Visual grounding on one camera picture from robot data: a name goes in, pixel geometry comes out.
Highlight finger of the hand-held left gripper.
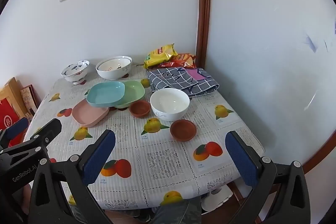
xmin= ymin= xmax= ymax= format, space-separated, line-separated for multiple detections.
xmin=0 ymin=118 xmax=63 ymax=155
xmin=0 ymin=117 xmax=29 ymax=147

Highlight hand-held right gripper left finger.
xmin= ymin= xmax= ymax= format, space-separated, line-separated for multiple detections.
xmin=28 ymin=130 xmax=116 ymax=224

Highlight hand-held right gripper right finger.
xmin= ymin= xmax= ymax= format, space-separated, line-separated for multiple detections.
xmin=225 ymin=131 xmax=311 ymax=224

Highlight pink square plate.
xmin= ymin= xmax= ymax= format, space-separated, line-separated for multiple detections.
xmin=72 ymin=98 xmax=110 ymax=127

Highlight small brown clay dish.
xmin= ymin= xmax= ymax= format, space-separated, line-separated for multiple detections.
xmin=129 ymin=100 xmax=151 ymax=118
xmin=170 ymin=119 xmax=197 ymax=142

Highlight blue square plate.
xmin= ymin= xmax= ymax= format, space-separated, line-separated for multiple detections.
xmin=87 ymin=81 xmax=126 ymax=107

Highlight green square plate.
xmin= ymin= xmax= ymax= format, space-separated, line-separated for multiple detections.
xmin=114 ymin=80 xmax=146 ymax=109

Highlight plain white bowl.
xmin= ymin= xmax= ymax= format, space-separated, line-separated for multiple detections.
xmin=150 ymin=88 xmax=190 ymax=122

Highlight large white stacked bowls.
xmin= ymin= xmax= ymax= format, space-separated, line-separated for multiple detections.
xmin=96 ymin=56 xmax=132 ymax=80

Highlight red paper bag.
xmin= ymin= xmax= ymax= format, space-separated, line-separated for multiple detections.
xmin=0 ymin=98 xmax=27 ymax=147

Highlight patterned gift box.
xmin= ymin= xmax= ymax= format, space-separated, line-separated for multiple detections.
xmin=20 ymin=84 xmax=40 ymax=117

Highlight brown cardboard boxes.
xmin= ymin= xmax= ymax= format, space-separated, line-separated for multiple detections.
xmin=0 ymin=77 xmax=29 ymax=119

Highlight white plastic stool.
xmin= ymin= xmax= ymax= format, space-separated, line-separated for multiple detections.
xmin=201 ymin=185 xmax=234 ymax=212

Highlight fruit print tablecloth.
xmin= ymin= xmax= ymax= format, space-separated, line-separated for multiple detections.
xmin=23 ymin=64 xmax=265 ymax=210

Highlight blue patterned footed bowl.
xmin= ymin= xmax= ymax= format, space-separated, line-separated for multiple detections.
xmin=61 ymin=60 xmax=90 ymax=85

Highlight brown wooden baseboard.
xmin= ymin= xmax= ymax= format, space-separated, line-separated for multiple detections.
xmin=302 ymin=131 xmax=336 ymax=174

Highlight person's camouflage trouser leg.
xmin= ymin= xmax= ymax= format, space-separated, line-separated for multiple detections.
xmin=151 ymin=198 xmax=202 ymax=224

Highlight white bowl with orange print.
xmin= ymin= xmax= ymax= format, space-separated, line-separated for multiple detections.
xmin=98 ymin=57 xmax=131 ymax=72

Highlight grey checked cloth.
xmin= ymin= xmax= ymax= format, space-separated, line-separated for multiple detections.
xmin=146 ymin=67 xmax=220 ymax=98

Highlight red chip bag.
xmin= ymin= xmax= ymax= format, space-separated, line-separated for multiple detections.
xmin=157 ymin=53 xmax=197 ymax=69

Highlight yellow chip bag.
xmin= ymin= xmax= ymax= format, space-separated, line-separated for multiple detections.
xmin=143 ymin=43 xmax=178 ymax=69

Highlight brown wooden door frame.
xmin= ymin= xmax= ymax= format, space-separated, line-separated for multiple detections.
xmin=196 ymin=0 xmax=213 ymax=69

